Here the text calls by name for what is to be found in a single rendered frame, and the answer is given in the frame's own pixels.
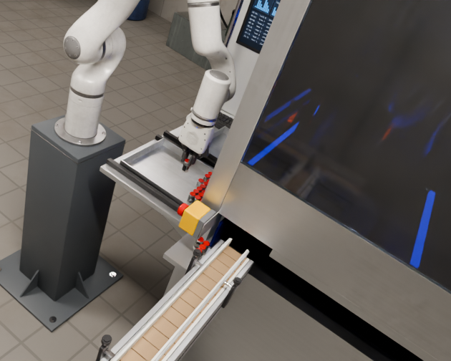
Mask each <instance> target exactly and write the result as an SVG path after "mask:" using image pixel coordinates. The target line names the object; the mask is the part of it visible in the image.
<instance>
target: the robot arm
mask: <svg viewBox="0 0 451 361"><path fill-rule="evenodd" d="M139 1H140V0H98V2H97V3H96V4H95V5H94V6H92V7H91V8H90V9H89V10H88V11H86V12H85V13H84V14H83V15H82V16H81V17H80V18H79V19H78V20H76V22H75V23H74V24H73V25H72V26H71V27H70V28H69V30H68V31H67V33H66V34H65V37H64V51H65V53H66V55H67V56H68V57H69V58H70V59H71V60H72V61H73V62H75V63H77V64H80V65H79V66H78V67H77V68H76V69H75V71H74V72H73V73H72V78H71V82H70V88H69V98H68V103H67V114H66V115H65V117H64V118H62V119H60V120H58V121H57V122H56V123H55V126H54V131H55V133H56V135H57V136H58V137H59V138H60V139H61V140H63V141H64V142H66V143H69V144H72V145H76V146H82V147H91V146H95V145H99V144H100V143H102V142H103V141H104V140H105V138H106V131H105V129H104V128H103V127H102V126H101V125H100V124H99V121H100V114H101V110H102V103H103V99H104V94H105V87H106V83H107V81H108V79H109V77H110V76H111V74H112V73H113V72H114V70H115V69H116V68H117V66H118V64H119V63H120V61H121V60H122V58H123V56H124V53H125V49H126V38H125V34H124V32H123V31H122V30H121V28H119V26H121V25H122V24H123V23H124V22H125V21H126V20H127V18H128V17H129V16H130V15H131V13H132V12H133V11H134V9H135V7H136V6H137V5H138V3H139ZM187 1H188V13H189V20H190V32H191V39H192V44H193V49H194V50H195V52H196V53H197V54H199V55H201V56H204V57H206V58H207V59H208V61H209V62H210V65H211V68H212V69H209V70H207V71H206V72H205V74H204V77H203V81H202V83H201V86H200V89H199V91H198V95H197V97H196V100H195V104H194V106H193V107H192V108H191V109H190V111H192V112H191V115H189V117H188V119H187V120H186V121H185V124H184V126H183V128H182V130H181V132H180V135H179V137H178V140H179V141H180V142H181V145H182V147H183V154H182V157H181V158H182V159H181V162H184V161H185V159H188V156H189V154H190V149H191V150H193V151H194V153H193V155H192V156H191V157H190V160H189V162H188V166H191V165H194V164H195V162H196V159H197V157H200V156H202V157H205V158H207V157H208V156H209V147H210V144H211V142H212V139H213V133H214V130H215V125H214V124H215V123H216V121H217V119H218V116H219V113H220V110H221V108H222V106H223V105H224V103H225V102H227V101H229V100H230V99H232V98H233V96H234V94H235V92H236V70H235V65H234V61H233V58H232V56H231V53H230V52H229V51H228V49H227V48H226V46H225V45H224V44H223V41H222V36H221V25H220V4H219V0H187Z"/></svg>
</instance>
